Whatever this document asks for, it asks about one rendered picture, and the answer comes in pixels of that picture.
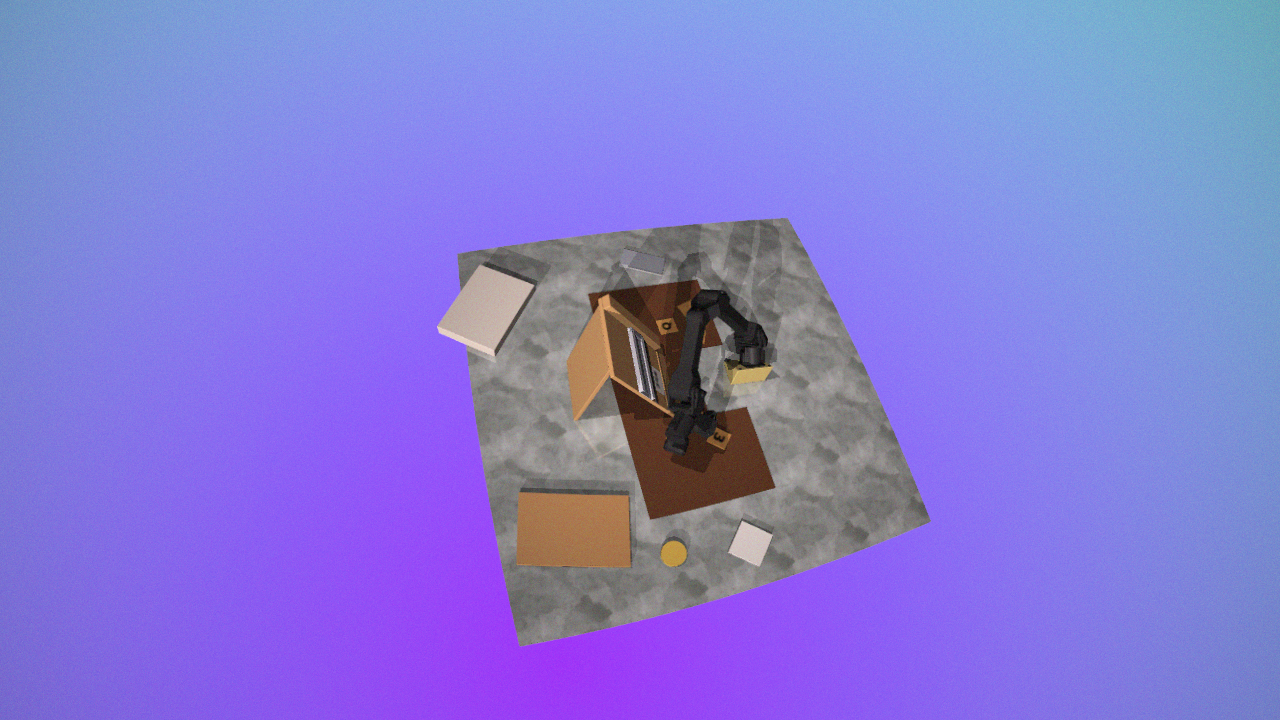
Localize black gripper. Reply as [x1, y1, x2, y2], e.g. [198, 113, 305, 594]
[663, 437, 689, 457]

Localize yellow round disc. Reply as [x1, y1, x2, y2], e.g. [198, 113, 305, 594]
[660, 541, 687, 566]

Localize tan flat rectangular card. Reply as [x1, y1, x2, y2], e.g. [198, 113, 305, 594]
[516, 492, 631, 568]

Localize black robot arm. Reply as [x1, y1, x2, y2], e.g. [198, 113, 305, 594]
[666, 290, 768, 445]

